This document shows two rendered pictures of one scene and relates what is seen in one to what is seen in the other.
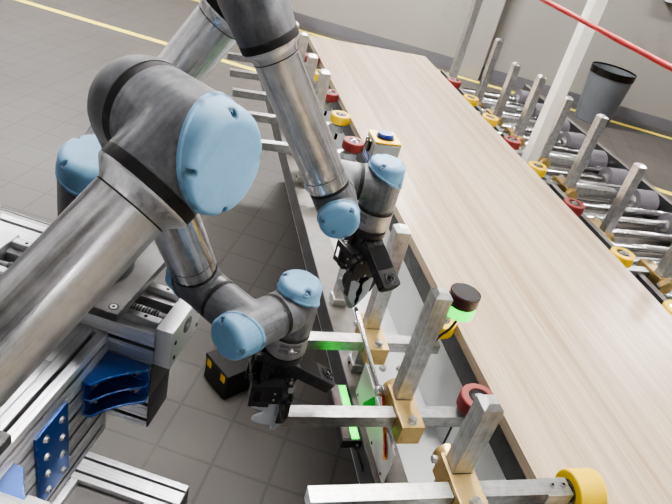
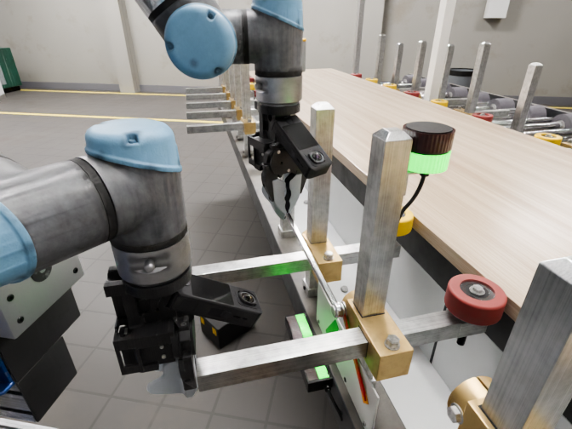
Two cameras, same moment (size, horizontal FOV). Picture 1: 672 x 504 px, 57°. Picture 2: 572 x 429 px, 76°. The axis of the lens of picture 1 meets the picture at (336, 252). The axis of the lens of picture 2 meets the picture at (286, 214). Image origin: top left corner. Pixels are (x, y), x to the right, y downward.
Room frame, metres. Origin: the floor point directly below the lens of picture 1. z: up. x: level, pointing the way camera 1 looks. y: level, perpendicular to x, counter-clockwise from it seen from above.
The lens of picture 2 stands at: (0.52, -0.12, 1.26)
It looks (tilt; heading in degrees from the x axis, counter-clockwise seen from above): 28 degrees down; 5
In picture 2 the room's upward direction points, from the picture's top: straight up
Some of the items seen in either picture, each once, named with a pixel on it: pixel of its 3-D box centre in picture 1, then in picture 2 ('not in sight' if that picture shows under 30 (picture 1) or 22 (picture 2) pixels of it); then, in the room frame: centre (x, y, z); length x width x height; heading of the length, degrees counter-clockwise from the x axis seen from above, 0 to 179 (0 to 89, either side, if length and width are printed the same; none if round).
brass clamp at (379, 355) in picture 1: (370, 337); (319, 254); (1.17, -0.14, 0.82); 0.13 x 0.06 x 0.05; 19
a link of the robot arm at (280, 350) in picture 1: (286, 340); (153, 253); (0.82, 0.04, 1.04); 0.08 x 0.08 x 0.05
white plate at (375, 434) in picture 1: (373, 420); (340, 350); (0.97, -0.18, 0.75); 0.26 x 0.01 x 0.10; 19
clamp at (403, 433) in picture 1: (402, 409); (374, 329); (0.93, -0.22, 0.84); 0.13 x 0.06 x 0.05; 19
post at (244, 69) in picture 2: (312, 133); (246, 111); (2.14, 0.20, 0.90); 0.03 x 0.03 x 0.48; 19
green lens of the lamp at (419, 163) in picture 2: (459, 307); (423, 156); (0.97, -0.26, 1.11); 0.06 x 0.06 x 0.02
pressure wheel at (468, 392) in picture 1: (471, 414); (468, 316); (0.97, -0.37, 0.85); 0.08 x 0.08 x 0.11
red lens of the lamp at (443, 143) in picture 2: (463, 297); (426, 136); (0.97, -0.26, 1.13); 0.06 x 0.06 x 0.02
